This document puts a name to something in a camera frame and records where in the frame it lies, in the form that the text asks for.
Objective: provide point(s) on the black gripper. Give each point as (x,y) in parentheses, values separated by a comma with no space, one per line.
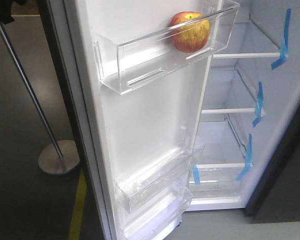
(5,10)

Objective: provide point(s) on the red yellow apple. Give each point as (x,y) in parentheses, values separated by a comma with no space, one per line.
(192,37)

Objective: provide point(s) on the fridge door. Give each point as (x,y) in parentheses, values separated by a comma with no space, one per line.
(117,133)

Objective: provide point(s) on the open white fridge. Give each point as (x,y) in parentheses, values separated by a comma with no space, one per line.
(251,96)

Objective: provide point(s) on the upper clear door bin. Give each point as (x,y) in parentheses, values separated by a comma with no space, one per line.
(126,66)

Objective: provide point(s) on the clear door bin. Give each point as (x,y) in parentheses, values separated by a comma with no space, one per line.
(158,173)
(126,66)
(163,215)

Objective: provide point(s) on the metal floor stand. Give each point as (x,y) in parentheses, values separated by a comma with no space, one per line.
(59,157)

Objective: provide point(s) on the middle clear door bin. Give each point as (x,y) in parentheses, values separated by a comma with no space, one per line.
(158,173)

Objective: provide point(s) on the lower clear door bin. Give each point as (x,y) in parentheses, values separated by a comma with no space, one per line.
(163,215)

